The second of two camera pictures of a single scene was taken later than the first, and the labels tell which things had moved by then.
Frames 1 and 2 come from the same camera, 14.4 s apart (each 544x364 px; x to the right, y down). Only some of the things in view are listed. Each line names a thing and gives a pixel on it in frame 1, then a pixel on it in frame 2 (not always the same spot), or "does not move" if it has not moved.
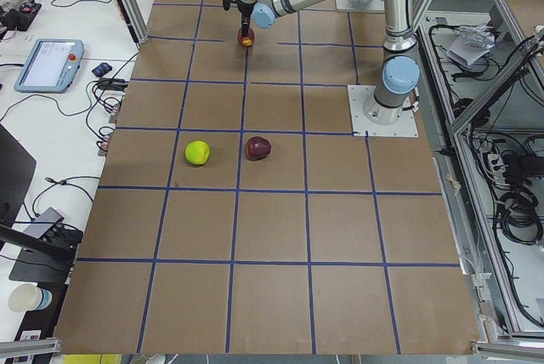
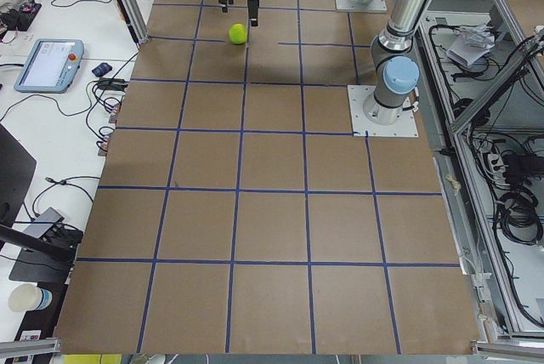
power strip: (496, 167) does not move
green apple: (197, 152) -> (238, 34)
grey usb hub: (43, 223) does not move
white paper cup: (27, 297) does not move
